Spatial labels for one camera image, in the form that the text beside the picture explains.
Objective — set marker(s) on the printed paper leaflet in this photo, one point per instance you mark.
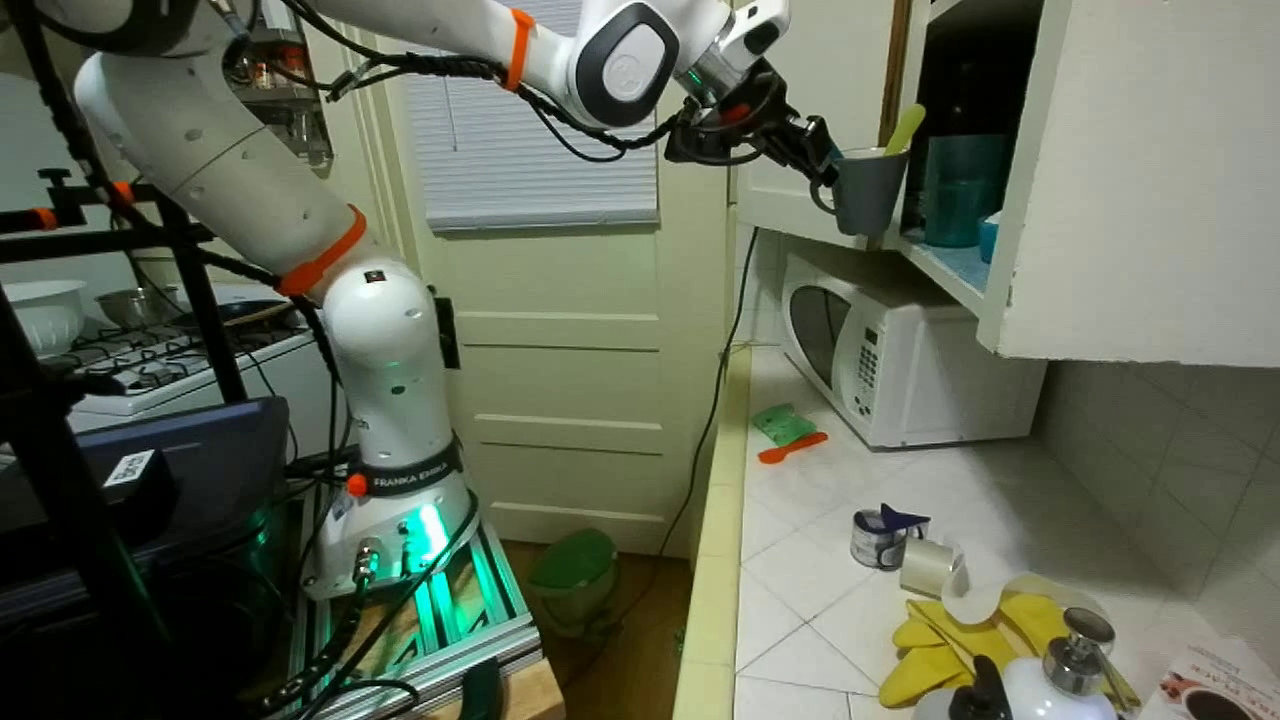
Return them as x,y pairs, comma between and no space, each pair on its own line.
1215,683

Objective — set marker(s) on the white cupboard cabinet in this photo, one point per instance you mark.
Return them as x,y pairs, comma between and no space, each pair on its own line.
862,65

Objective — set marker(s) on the white cupboard door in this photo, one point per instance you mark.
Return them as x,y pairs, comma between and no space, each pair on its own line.
1142,212

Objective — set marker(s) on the green sponge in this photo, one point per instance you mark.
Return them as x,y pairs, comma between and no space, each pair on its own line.
780,425

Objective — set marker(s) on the white window blind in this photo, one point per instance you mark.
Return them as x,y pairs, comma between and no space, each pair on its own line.
487,160

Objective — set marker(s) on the white gas stove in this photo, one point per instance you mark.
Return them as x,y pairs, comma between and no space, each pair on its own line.
127,364

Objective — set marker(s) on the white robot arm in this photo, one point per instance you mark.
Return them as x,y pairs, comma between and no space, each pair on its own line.
155,87

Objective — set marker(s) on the blue bowl in cupboard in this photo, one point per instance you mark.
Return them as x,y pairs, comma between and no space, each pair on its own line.
989,239

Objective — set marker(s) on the grey cup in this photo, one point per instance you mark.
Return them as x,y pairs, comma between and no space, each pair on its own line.
862,192

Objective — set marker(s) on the white microwave oven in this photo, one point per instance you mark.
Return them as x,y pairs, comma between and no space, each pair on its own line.
899,356

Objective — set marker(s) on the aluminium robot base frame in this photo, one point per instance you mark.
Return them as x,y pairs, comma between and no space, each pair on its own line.
453,630

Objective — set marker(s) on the yellow rubber gloves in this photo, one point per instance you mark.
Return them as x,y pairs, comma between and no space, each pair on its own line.
942,653

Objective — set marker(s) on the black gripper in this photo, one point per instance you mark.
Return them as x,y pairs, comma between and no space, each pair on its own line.
754,121

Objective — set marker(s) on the teal glass in cupboard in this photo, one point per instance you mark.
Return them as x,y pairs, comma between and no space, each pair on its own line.
963,185

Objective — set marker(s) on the green bucket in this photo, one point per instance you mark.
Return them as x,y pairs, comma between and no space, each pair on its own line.
575,582

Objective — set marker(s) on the yellow-green utensil in cup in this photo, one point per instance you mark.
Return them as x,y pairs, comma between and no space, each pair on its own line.
904,130

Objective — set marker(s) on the white soap dispenser bottle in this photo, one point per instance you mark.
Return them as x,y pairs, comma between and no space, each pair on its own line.
1067,683

